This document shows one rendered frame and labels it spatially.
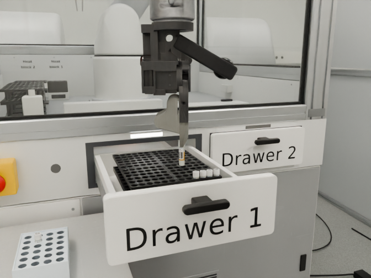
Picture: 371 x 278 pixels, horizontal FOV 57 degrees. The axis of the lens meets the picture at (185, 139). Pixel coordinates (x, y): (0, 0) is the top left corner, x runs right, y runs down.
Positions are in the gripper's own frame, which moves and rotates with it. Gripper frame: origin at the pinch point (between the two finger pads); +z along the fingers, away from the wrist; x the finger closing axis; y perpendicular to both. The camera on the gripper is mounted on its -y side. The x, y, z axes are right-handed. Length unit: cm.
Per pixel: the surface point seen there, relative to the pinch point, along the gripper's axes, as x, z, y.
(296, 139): -34.7, 8.6, -31.9
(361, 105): -173, 18, -122
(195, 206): 14.0, 6.7, -1.4
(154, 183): 2.1, 7.8, 5.7
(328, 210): -178, 98, -108
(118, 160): -13.5, 8.0, 15.0
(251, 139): -29.6, 7.2, -17.9
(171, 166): -7.8, 7.8, 2.8
